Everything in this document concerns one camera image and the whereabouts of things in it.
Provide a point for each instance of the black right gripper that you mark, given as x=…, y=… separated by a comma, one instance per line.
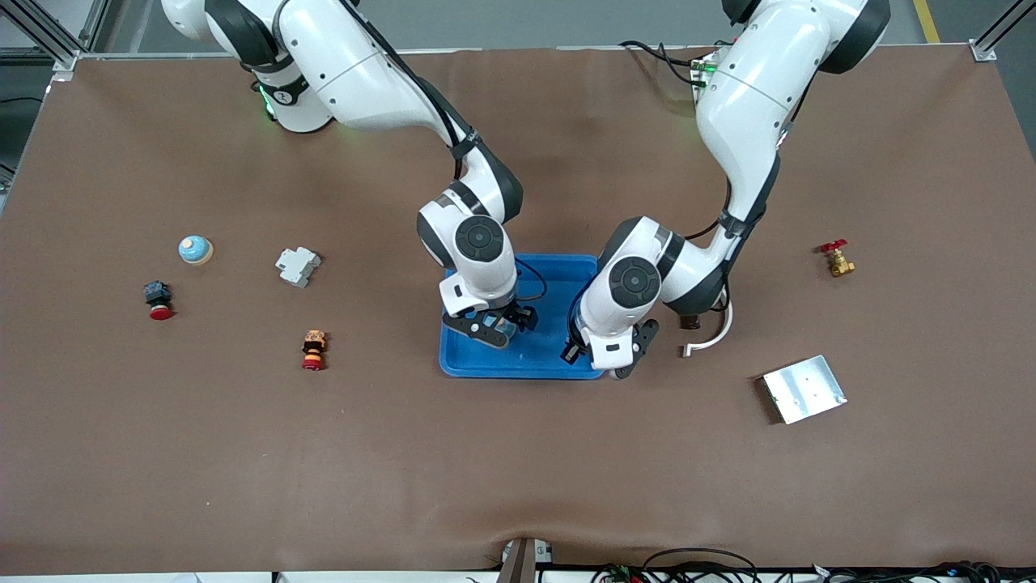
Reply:
x=522, y=315

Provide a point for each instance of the dark brown capacitor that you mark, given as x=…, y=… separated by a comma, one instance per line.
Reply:
x=690, y=323

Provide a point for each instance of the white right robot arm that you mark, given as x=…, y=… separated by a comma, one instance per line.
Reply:
x=348, y=73

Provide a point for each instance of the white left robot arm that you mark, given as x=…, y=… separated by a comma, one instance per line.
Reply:
x=753, y=105

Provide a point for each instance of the white curved plastic piece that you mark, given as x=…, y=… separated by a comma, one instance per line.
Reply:
x=716, y=338

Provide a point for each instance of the blue plastic tray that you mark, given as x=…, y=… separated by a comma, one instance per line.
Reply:
x=566, y=279

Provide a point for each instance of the brown table cover mat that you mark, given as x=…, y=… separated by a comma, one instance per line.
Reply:
x=518, y=470

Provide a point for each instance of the silver metal plate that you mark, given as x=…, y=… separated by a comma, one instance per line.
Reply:
x=805, y=390

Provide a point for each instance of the small red wooden doll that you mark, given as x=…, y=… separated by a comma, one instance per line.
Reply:
x=313, y=348

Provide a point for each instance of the white circuit breaker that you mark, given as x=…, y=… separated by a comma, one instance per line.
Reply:
x=298, y=267

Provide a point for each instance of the brown metal edge bracket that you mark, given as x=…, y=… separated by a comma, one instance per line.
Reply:
x=522, y=563

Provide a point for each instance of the red mushroom push button switch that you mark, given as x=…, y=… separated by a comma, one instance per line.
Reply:
x=158, y=298

